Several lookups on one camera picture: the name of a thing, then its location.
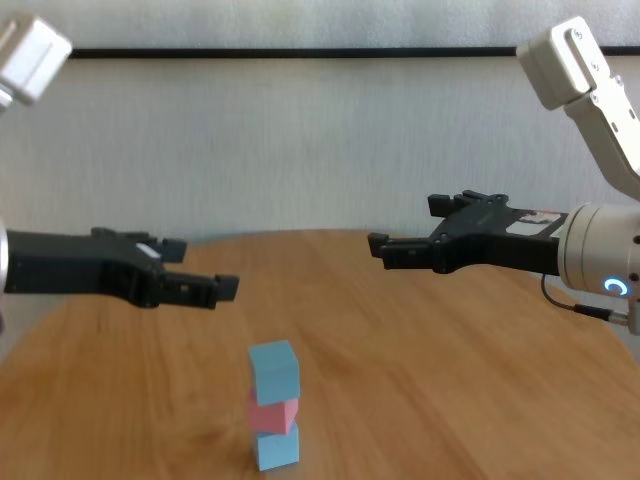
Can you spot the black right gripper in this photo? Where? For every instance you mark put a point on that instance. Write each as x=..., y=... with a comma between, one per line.
x=500, y=240

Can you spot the pink cube block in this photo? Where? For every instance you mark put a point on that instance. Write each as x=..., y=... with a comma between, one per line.
x=272, y=415

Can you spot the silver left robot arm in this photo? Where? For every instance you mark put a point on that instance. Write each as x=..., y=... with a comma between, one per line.
x=22, y=60

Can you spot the blue cube block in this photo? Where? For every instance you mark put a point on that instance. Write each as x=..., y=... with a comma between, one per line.
x=277, y=450
x=275, y=372

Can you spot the black wall rail strip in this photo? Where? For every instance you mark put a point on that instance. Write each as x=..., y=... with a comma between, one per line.
x=300, y=52

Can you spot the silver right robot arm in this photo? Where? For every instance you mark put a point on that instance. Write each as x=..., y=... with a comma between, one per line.
x=600, y=250

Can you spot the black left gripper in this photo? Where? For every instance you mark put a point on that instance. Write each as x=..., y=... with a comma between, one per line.
x=75, y=265

